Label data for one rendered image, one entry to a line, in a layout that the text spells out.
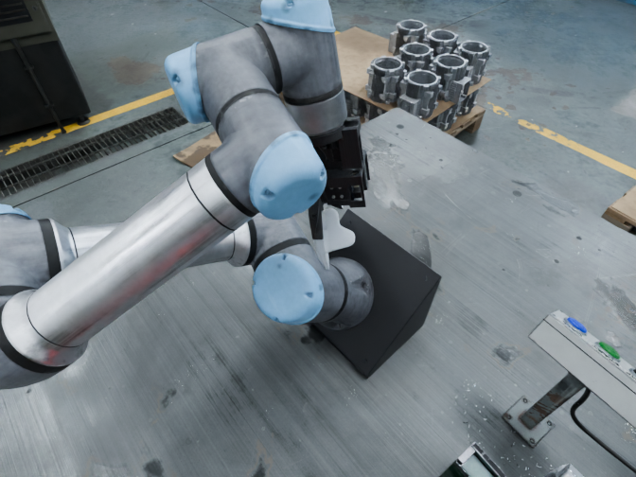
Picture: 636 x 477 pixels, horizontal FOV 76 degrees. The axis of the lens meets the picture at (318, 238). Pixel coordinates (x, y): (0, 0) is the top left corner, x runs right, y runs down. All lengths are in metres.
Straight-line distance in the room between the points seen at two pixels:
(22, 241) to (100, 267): 0.19
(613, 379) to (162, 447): 0.74
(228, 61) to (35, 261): 0.34
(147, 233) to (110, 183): 2.36
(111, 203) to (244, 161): 2.27
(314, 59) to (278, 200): 0.19
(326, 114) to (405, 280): 0.42
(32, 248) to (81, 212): 2.03
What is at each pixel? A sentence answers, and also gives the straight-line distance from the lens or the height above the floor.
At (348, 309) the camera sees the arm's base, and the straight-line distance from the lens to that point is 0.79.
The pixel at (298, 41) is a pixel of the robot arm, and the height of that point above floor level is 1.43.
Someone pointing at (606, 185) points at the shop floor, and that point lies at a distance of 3.00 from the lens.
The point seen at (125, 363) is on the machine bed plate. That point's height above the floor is 0.80.
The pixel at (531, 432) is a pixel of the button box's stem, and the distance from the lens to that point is 0.93.
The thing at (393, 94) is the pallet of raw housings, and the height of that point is 0.42.
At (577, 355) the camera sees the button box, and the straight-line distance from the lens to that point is 0.70.
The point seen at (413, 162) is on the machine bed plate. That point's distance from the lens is 1.36.
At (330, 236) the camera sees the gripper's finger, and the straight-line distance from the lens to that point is 0.58.
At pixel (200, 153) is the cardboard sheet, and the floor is 0.01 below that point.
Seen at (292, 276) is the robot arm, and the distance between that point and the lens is 0.67.
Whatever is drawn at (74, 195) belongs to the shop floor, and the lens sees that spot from 2.78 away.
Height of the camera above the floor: 1.61
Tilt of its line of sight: 48 degrees down
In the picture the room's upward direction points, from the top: straight up
